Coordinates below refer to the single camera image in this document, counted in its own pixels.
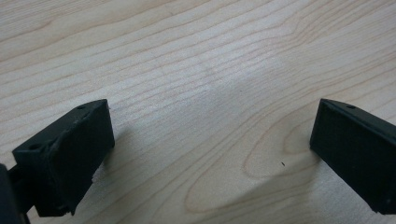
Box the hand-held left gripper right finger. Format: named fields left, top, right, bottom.
left=309, top=98, right=396, bottom=216

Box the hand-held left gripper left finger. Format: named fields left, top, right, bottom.
left=11, top=98, right=116, bottom=217

